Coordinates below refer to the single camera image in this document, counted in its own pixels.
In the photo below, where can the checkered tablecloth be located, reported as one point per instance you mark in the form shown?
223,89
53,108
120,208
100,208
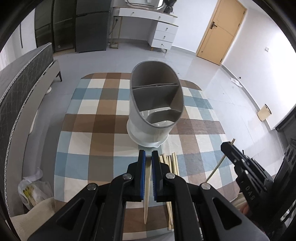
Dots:
94,146

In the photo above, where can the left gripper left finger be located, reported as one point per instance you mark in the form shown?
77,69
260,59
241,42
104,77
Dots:
97,212

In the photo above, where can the grey bed mattress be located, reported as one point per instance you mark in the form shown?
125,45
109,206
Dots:
24,83

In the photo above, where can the beige waste bin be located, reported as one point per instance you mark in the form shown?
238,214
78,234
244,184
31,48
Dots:
264,113

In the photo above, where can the black glass cabinet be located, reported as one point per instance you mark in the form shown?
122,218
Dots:
54,22

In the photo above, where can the white dressing table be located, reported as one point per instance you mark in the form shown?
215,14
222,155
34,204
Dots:
142,25

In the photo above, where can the wooden chopstick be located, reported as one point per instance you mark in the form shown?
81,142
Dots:
174,162
168,204
169,163
148,170
220,162

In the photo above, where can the black wrapped flower bouquet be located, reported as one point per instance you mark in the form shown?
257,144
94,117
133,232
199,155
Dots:
169,6

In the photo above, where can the white paper on floor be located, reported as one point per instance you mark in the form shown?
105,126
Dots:
236,82

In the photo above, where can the oval mirror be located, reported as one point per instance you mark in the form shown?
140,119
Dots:
146,4

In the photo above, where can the dark grey refrigerator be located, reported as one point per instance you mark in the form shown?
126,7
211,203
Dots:
92,25

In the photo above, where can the wooden door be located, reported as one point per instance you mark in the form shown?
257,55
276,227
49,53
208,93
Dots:
221,31

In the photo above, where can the wooden chopstick on table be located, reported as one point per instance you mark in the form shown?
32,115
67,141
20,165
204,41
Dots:
169,163
168,204
174,162

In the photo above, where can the grey white utensil holder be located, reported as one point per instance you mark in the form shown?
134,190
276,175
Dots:
156,103

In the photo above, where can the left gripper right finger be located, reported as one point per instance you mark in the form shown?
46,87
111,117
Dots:
200,212

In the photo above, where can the plastic bag on floor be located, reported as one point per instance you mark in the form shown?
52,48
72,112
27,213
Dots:
32,190

